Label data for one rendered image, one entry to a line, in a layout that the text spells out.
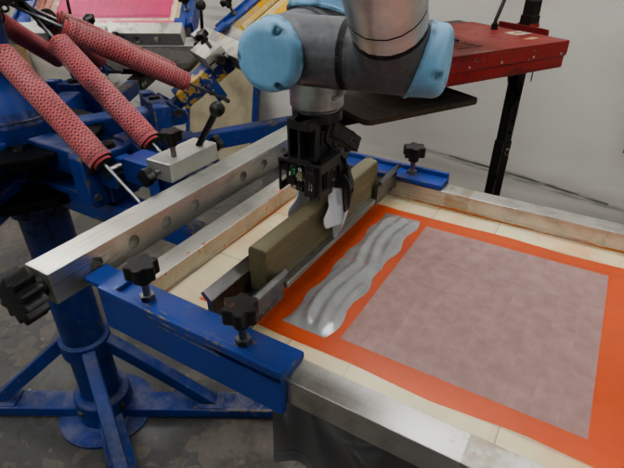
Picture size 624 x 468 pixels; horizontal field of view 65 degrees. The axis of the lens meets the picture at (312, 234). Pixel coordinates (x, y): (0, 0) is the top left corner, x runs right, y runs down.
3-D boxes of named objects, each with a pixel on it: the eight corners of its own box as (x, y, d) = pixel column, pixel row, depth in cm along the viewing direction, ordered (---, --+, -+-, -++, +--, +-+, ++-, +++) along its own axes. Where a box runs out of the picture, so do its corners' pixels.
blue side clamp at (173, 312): (305, 386, 60) (304, 345, 57) (282, 416, 57) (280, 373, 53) (135, 305, 73) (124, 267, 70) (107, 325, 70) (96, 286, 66)
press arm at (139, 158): (211, 189, 95) (208, 165, 92) (189, 201, 91) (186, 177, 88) (148, 170, 103) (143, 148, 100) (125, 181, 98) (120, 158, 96)
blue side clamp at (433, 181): (445, 203, 101) (449, 172, 97) (436, 214, 97) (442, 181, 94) (318, 172, 114) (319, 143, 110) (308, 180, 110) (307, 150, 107)
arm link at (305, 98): (307, 67, 70) (358, 74, 67) (307, 98, 73) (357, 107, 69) (278, 79, 65) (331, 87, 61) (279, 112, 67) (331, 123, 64)
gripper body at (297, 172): (277, 192, 73) (274, 113, 66) (307, 172, 79) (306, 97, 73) (322, 205, 69) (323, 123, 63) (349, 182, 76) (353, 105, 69)
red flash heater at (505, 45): (473, 47, 206) (478, 17, 200) (568, 71, 172) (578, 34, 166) (352, 63, 181) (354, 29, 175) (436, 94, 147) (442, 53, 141)
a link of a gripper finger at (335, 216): (318, 251, 76) (308, 196, 72) (336, 233, 80) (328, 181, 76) (336, 253, 74) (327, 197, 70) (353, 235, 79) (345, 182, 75)
